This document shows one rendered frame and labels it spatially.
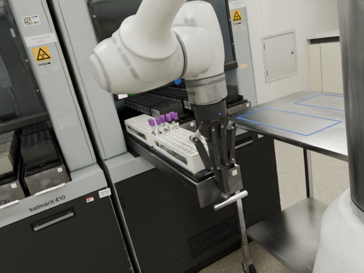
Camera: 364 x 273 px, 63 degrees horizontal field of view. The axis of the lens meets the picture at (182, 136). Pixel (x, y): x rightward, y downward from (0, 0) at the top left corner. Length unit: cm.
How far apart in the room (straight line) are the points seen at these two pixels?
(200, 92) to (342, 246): 45
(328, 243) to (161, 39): 38
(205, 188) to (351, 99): 56
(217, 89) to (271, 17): 255
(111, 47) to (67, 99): 69
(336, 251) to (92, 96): 106
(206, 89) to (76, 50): 68
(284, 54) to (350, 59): 302
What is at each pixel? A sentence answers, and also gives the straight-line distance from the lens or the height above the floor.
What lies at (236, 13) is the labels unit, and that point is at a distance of 151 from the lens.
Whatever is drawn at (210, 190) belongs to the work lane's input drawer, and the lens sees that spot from 77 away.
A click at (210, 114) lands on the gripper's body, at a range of 66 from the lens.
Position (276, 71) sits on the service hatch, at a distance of 320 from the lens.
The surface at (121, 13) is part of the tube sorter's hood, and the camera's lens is 124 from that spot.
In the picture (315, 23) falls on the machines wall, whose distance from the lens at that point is 360.
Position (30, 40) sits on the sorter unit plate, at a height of 124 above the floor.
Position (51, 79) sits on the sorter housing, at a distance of 120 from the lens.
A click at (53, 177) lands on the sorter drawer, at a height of 77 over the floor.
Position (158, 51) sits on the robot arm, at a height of 114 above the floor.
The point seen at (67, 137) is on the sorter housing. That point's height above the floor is 88.
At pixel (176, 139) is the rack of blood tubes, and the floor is 86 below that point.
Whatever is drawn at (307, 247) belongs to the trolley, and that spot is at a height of 28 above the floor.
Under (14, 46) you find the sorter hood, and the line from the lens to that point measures 118.
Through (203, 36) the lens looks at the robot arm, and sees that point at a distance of 62.
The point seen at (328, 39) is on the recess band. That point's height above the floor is 84.
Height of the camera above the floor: 115
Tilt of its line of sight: 18 degrees down
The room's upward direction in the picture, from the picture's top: 12 degrees counter-clockwise
